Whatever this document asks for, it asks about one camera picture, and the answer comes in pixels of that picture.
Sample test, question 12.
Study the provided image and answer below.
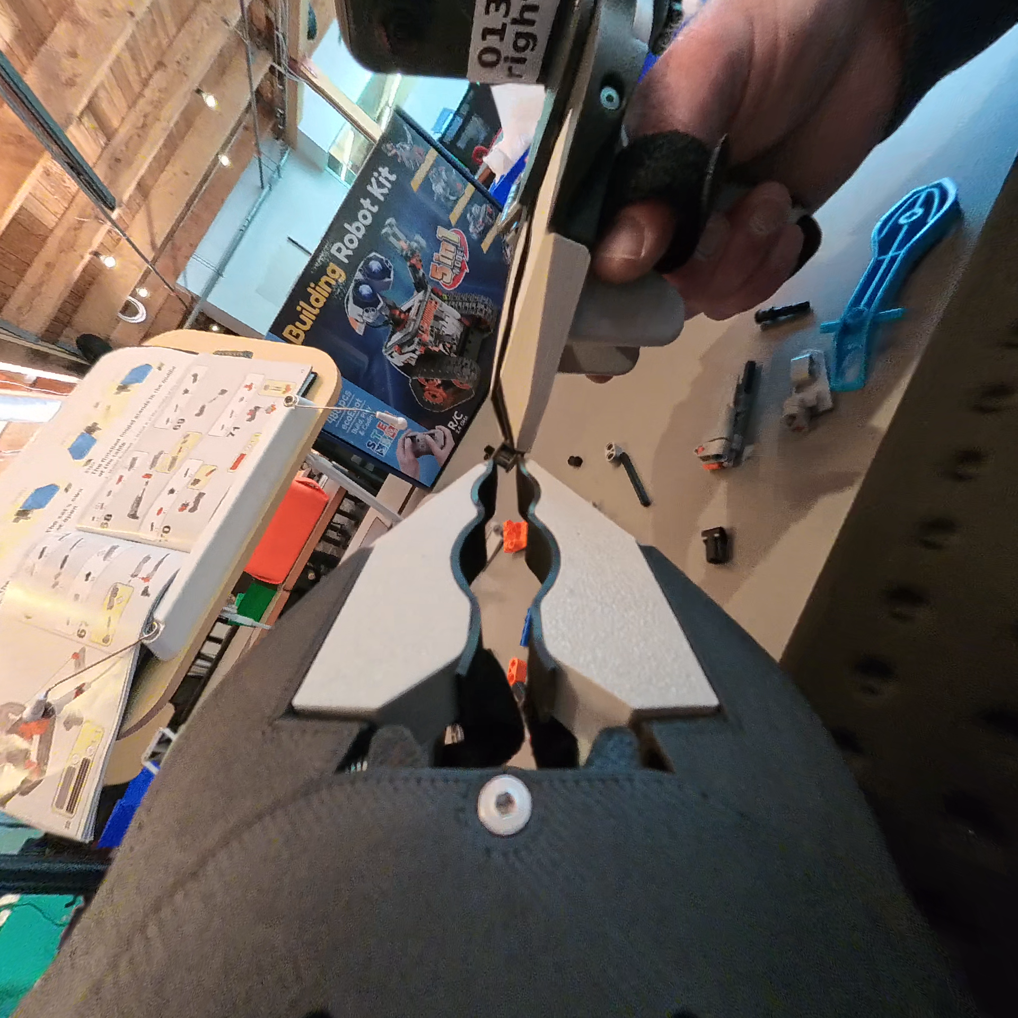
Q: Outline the light grey long block piece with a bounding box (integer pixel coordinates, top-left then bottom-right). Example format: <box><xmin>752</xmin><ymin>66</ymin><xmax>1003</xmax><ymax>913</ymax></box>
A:
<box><xmin>781</xmin><ymin>349</ymin><xmax>835</xmax><ymax>434</ymax></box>

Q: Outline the black dimpled mat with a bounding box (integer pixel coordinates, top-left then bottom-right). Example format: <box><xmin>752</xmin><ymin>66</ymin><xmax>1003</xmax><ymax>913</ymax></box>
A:
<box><xmin>779</xmin><ymin>163</ymin><xmax>1018</xmax><ymax>1018</ymax></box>

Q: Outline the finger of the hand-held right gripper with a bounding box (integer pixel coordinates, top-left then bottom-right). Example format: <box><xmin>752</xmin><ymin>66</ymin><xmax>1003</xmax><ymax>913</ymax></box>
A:
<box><xmin>490</xmin><ymin>118</ymin><xmax>575</xmax><ymax>438</ymax></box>
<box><xmin>507</xmin><ymin>231</ymin><xmax>595</xmax><ymax>448</ymax></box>

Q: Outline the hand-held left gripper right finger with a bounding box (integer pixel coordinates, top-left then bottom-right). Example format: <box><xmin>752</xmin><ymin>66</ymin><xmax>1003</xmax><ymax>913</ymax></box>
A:
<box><xmin>515</xmin><ymin>463</ymin><xmax>721</xmax><ymax>770</ymax></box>

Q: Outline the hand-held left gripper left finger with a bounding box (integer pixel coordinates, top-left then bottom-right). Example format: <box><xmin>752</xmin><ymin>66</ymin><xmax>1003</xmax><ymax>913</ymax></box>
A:
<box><xmin>291</xmin><ymin>463</ymin><xmax>528</xmax><ymax>769</ymax></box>

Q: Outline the person's right hand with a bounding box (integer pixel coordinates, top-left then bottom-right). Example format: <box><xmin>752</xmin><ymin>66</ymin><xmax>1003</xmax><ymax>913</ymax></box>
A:
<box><xmin>590</xmin><ymin>0</ymin><xmax>913</xmax><ymax>323</ymax></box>

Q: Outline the teal separator tool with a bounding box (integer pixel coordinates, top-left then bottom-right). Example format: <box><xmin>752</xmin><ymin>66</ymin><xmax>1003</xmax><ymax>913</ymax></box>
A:
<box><xmin>818</xmin><ymin>175</ymin><xmax>962</xmax><ymax>393</ymax></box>

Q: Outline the person's right forearm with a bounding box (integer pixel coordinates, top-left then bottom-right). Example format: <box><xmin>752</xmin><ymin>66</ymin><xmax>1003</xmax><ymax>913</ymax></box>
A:
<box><xmin>897</xmin><ymin>0</ymin><xmax>1018</xmax><ymax>138</ymax></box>

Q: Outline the white tipped rod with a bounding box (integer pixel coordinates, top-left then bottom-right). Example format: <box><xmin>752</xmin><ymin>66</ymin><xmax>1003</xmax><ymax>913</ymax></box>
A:
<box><xmin>282</xmin><ymin>393</ymin><xmax>411</xmax><ymax>427</ymax></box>

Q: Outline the grey cylinder axle assembly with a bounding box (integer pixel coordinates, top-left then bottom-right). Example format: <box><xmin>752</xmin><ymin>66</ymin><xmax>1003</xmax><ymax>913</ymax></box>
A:
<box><xmin>692</xmin><ymin>358</ymin><xmax>764</xmax><ymax>473</ymax></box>

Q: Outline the instruction booklet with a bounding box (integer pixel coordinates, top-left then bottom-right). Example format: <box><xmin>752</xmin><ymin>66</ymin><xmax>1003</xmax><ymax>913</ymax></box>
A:
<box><xmin>0</xmin><ymin>345</ymin><xmax>316</xmax><ymax>845</ymax></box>

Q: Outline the blue small bin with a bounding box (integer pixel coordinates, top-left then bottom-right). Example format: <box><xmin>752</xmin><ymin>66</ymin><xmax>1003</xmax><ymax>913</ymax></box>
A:
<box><xmin>94</xmin><ymin>762</ymin><xmax>161</xmax><ymax>849</ymax></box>

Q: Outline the orange storage bin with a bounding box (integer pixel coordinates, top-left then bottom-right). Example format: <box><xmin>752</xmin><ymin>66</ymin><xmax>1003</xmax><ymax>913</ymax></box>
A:
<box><xmin>242</xmin><ymin>476</ymin><xmax>332</xmax><ymax>586</ymax></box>

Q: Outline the robot kit box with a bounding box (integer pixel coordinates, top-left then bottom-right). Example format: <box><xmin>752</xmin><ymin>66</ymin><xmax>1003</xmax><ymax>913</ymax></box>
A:
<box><xmin>266</xmin><ymin>107</ymin><xmax>519</xmax><ymax>491</ymax></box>

